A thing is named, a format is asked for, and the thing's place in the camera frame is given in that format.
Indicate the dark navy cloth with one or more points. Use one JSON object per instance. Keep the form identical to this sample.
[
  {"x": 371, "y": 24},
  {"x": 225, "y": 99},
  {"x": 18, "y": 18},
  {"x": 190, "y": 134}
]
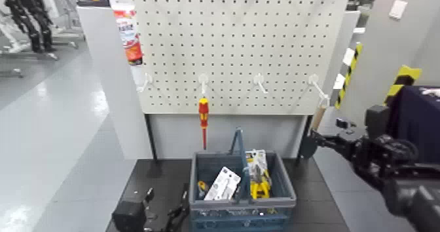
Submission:
[{"x": 417, "y": 123}]

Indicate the yellow tool in blister pack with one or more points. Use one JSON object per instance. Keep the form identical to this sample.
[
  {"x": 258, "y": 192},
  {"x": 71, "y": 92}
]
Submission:
[{"x": 259, "y": 178}]

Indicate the white pegboard hook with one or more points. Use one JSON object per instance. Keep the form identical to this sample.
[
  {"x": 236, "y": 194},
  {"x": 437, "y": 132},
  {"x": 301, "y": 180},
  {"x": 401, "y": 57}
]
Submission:
[
  {"x": 259, "y": 80},
  {"x": 145, "y": 82},
  {"x": 314, "y": 81},
  {"x": 203, "y": 80}
]

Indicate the white partition panel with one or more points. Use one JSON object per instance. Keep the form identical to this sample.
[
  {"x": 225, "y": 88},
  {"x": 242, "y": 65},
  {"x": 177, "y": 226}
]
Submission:
[{"x": 110, "y": 88}]

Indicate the white packaged card black print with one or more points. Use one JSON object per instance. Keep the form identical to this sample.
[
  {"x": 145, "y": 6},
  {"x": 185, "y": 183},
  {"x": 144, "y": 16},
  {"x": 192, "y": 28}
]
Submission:
[{"x": 223, "y": 185}]

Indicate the long yellow black hazard strip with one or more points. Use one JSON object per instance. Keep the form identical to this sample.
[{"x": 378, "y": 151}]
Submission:
[{"x": 349, "y": 75}]

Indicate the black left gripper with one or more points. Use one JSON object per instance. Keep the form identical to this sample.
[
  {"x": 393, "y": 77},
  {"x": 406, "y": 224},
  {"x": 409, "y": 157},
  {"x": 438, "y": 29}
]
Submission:
[{"x": 153, "y": 219}]

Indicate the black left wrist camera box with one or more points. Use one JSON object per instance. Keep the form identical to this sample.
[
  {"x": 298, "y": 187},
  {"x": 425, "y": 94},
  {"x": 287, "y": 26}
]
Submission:
[{"x": 129, "y": 216}]

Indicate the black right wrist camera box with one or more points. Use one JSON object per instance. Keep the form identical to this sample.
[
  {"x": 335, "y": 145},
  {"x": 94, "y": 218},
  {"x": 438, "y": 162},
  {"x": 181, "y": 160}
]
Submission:
[{"x": 377, "y": 121}]

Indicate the red yellow insulated screwdriver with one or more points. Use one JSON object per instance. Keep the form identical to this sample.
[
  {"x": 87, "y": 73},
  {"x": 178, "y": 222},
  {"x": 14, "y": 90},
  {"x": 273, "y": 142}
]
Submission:
[{"x": 203, "y": 113}]

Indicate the short yellow black hazard strip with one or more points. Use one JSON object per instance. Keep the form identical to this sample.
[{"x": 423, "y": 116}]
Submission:
[{"x": 400, "y": 82}]

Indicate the white wall switch plate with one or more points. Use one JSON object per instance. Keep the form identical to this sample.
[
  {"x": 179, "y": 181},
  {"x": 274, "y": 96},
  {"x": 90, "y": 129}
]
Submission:
[{"x": 398, "y": 9}]

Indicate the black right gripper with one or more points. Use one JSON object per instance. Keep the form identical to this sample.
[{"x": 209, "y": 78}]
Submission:
[{"x": 381, "y": 157}]

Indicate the black pegboard stand leg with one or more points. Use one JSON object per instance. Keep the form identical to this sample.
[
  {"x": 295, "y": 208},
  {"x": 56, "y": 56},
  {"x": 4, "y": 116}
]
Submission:
[
  {"x": 302, "y": 137},
  {"x": 151, "y": 137}
]

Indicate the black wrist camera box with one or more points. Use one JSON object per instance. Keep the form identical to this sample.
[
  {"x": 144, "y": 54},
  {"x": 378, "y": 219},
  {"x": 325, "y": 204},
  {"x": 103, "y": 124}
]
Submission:
[
  {"x": 129, "y": 216},
  {"x": 377, "y": 121}
]

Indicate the blue grey folding crate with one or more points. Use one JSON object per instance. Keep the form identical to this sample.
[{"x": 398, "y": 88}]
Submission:
[{"x": 240, "y": 205}]

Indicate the small yellow tool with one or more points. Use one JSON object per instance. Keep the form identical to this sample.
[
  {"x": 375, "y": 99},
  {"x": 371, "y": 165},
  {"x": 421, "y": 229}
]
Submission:
[{"x": 202, "y": 187}]

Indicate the black humanoid robot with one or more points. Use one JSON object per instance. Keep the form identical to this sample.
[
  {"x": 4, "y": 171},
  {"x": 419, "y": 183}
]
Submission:
[{"x": 31, "y": 16}]

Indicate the beige perforated pegboard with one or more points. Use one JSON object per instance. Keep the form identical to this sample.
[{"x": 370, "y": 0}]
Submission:
[{"x": 240, "y": 37}]

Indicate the grey panel below pegboard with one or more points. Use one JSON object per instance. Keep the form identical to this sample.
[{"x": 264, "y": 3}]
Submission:
[{"x": 240, "y": 133}]

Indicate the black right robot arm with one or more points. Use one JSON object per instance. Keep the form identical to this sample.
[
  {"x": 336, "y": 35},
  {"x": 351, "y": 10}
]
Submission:
[{"x": 412, "y": 199}]

